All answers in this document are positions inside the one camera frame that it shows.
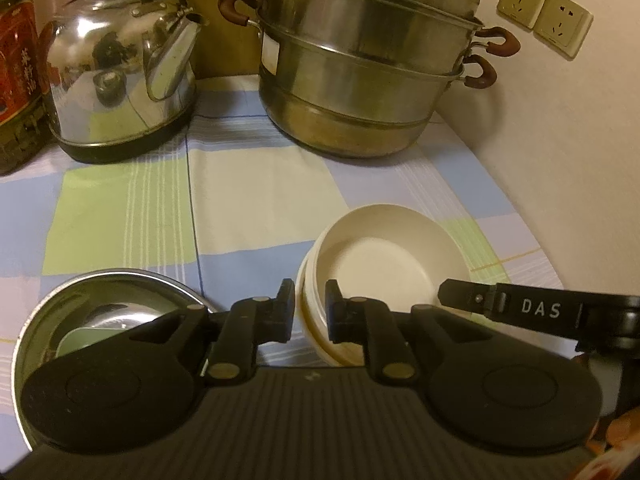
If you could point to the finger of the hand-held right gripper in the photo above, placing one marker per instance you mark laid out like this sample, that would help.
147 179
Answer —
465 297

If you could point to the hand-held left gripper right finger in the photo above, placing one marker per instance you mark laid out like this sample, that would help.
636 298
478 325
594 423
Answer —
337 310

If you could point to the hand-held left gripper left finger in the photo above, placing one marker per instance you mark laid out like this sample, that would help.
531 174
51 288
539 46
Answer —
285 310

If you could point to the cream plastic bowl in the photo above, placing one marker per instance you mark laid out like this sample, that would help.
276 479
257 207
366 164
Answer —
380 255

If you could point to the large shallow steel plate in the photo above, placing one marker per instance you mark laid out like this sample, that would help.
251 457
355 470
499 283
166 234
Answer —
100 297

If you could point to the person's right hand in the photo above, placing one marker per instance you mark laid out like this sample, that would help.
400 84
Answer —
622 440

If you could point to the checked pastel tablecloth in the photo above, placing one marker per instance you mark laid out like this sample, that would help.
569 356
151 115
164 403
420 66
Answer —
250 200

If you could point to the stainless steel steamer pot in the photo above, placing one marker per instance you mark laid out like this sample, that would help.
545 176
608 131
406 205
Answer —
350 70

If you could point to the brown wooden board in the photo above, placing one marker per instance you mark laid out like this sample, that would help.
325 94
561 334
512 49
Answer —
225 45

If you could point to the stainless steel kettle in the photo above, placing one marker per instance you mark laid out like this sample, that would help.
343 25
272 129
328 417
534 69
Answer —
100 95

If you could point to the cooking oil bottle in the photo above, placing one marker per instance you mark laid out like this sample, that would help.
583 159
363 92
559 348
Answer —
17 85

